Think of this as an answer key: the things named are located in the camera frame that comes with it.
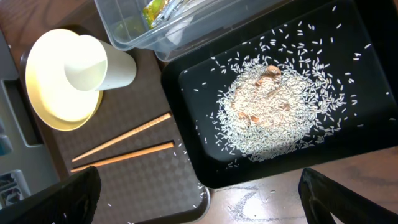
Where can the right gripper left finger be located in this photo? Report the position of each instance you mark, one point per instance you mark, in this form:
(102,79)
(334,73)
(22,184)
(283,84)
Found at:
(73,200)

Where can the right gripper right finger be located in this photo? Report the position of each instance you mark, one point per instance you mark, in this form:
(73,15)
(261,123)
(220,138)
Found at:
(323,199)

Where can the yellow plate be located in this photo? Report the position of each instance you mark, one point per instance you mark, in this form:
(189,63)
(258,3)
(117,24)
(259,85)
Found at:
(55,101)

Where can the white paper cup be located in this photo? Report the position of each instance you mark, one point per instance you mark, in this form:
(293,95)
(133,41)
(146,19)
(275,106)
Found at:
(91,64)

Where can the green orange snack wrapper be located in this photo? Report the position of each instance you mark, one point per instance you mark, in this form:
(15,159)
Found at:
(159,11)

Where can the pile of rice waste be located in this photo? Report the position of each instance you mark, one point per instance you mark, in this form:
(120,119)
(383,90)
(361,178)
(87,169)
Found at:
(290,88)

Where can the black waste tray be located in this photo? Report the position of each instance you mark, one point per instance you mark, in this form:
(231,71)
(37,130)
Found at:
(375,128)

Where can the grey dish rack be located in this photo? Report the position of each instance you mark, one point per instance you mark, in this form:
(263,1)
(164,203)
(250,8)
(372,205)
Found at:
(26,165)

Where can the dark brown serving tray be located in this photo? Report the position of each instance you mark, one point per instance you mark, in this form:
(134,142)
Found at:
(160,187)

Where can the lower wooden chopstick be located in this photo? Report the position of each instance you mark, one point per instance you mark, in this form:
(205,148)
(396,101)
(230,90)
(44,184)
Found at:
(129,155)

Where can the wooden chopstick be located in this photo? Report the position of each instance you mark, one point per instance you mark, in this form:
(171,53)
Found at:
(129,155)
(128,134)

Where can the upper wooden chopstick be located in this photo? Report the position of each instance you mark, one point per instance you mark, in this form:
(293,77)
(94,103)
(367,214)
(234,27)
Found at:
(128,134)

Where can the clear plastic bin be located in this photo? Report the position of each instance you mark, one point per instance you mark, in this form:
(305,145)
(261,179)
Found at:
(194,24)

